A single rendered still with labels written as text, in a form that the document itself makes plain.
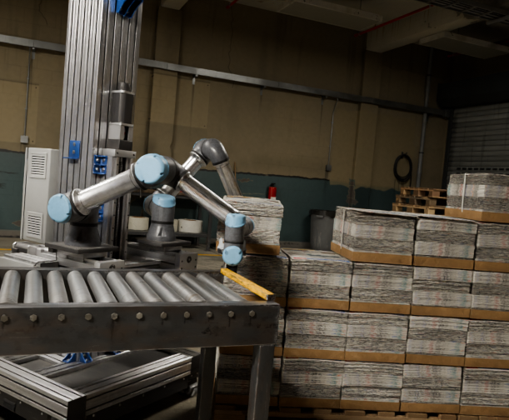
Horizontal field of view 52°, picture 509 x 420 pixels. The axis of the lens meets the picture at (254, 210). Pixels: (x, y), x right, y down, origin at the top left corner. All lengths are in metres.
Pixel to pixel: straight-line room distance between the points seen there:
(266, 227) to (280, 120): 7.41
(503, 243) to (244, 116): 7.18
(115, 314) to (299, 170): 8.56
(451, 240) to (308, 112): 7.57
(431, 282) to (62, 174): 1.84
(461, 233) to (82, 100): 1.89
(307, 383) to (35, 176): 1.66
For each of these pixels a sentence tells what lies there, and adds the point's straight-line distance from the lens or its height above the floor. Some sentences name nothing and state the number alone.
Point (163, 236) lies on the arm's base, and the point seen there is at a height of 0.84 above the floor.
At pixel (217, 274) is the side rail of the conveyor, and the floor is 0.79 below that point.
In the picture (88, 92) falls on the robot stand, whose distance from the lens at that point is 2.64.
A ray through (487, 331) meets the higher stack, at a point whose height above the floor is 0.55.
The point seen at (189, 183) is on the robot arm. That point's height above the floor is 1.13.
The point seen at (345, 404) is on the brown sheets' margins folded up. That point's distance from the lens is 2.63.
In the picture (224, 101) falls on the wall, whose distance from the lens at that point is 9.32.
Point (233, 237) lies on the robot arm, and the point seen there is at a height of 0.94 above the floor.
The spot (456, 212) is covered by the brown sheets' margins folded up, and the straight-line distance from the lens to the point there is 2.88.
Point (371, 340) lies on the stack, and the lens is 2.56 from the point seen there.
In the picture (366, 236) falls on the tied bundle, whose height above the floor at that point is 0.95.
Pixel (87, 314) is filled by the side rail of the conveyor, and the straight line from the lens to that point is 1.43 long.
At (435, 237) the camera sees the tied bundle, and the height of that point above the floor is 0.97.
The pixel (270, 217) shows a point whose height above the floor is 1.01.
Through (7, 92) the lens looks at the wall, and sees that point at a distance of 8.80.
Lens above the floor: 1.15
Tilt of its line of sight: 3 degrees down
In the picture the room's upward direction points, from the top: 5 degrees clockwise
